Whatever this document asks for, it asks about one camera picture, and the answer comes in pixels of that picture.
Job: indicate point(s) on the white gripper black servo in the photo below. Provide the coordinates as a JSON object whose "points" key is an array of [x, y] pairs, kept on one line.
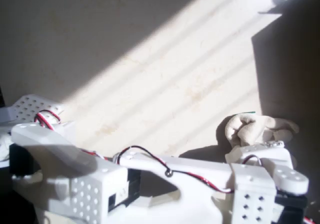
{"points": [[260, 151]]}

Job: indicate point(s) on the white cloth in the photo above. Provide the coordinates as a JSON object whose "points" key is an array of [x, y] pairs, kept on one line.
{"points": [[250, 129]]}

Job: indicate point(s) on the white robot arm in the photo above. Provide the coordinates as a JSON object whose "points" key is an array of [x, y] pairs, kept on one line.
{"points": [[195, 166]]}

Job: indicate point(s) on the green bordered paper label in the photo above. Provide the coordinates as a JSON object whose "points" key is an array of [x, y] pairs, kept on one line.
{"points": [[252, 112]]}

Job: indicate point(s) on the white perforated base plate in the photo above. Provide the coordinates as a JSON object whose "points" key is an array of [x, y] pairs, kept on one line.
{"points": [[27, 105]]}

